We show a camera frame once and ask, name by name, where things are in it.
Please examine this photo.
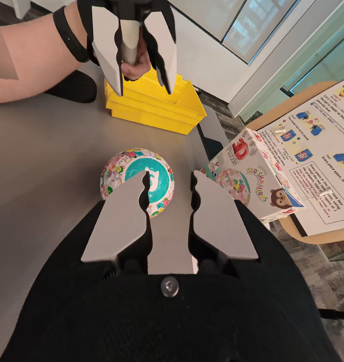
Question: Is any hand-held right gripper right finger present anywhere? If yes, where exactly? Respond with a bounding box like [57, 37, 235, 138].
[188, 170, 259, 274]

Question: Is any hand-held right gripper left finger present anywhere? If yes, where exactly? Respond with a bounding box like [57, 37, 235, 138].
[81, 170, 153, 274]

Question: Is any colourful puzzle ball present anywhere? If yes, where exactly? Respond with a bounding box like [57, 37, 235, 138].
[100, 148, 175, 219]

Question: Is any window with roller blind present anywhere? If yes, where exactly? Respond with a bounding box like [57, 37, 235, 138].
[168, 0, 301, 65]

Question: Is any yellow plastic bin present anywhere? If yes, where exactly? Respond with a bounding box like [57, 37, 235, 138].
[105, 64, 208, 136]

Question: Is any white printed puzzle box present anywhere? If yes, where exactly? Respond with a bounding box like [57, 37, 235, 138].
[200, 127, 306, 224]

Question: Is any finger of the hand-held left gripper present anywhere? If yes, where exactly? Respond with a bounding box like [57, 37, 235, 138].
[143, 4, 178, 96]
[91, 6, 125, 97]

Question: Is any person's left hand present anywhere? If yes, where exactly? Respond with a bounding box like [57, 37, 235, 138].
[122, 40, 152, 81]

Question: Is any black wristband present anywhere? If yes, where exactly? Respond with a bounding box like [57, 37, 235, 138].
[53, 5, 91, 63]

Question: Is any instruction sheet on wooden board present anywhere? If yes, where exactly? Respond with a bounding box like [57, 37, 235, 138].
[244, 81, 344, 245]

